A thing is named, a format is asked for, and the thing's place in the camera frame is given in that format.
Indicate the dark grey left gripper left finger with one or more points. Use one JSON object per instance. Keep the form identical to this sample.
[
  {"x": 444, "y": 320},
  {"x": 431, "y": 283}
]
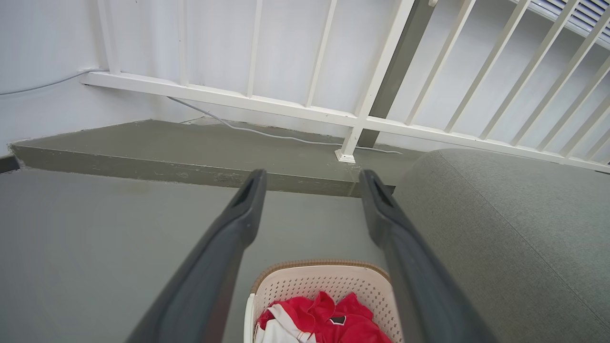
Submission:
[{"x": 214, "y": 276}]

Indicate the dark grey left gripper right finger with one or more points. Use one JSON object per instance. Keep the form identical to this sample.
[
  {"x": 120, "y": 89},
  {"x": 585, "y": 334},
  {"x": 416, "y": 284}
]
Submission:
[{"x": 419, "y": 286}]

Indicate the cream laundry basket brown rim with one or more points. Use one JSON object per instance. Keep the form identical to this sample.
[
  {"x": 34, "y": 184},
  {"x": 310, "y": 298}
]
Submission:
[{"x": 324, "y": 281}]

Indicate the white garment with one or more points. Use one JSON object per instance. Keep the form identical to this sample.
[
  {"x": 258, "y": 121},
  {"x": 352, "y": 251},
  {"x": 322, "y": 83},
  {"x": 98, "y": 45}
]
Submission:
[{"x": 276, "y": 331}]

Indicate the red garment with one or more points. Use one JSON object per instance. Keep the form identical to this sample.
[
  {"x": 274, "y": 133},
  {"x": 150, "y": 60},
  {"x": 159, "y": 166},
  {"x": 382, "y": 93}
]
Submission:
[{"x": 314, "y": 312}]

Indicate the grey fabric sofa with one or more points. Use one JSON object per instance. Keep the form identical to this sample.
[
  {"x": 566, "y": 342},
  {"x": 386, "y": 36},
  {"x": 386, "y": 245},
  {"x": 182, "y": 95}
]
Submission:
[{"x": 514, "y": 238}]

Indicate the white metal railing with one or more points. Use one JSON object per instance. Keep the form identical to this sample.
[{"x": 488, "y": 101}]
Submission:
[{"x": 286, "y": 105}]

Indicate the dark grey pillar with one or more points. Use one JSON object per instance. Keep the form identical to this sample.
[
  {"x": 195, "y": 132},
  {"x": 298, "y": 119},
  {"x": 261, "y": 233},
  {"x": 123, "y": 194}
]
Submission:
[{"x": 400, "y": 62}]

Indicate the white louvred vent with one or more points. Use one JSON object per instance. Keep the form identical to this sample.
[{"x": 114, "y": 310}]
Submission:
[{"x": 581, "y": 14}]

